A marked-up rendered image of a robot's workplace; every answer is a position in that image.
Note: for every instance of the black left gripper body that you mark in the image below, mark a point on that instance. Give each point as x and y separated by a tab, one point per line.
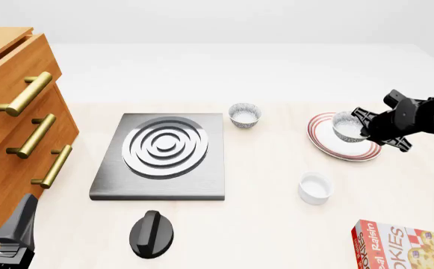
3	259

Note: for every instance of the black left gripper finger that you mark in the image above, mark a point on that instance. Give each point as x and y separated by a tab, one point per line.
20	221

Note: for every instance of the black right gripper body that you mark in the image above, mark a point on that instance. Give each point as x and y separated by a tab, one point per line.
386	126

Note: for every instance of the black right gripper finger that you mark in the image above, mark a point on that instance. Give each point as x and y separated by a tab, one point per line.
366	126
374	138

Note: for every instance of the patterned bowl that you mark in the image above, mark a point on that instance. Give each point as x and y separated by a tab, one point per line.
244	117
345	129

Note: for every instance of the white plate with red rings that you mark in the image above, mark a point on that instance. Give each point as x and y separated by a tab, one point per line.
325	140

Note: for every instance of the red cookies box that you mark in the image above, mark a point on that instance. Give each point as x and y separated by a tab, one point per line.
388	246

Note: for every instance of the flat stove plate with rings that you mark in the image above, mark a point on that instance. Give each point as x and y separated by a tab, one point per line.
164	145

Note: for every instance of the wooden drawer, smallest front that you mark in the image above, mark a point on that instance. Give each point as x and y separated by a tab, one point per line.
0	215

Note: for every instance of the wooden drawer, medium front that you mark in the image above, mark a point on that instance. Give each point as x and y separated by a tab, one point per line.
0	168

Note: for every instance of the white ramekin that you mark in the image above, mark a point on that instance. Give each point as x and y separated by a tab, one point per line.
315	189

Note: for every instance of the round black stove knob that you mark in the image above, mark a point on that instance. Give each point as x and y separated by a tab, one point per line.
151	235

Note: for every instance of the wooden cabinet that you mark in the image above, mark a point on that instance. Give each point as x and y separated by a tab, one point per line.
0	36

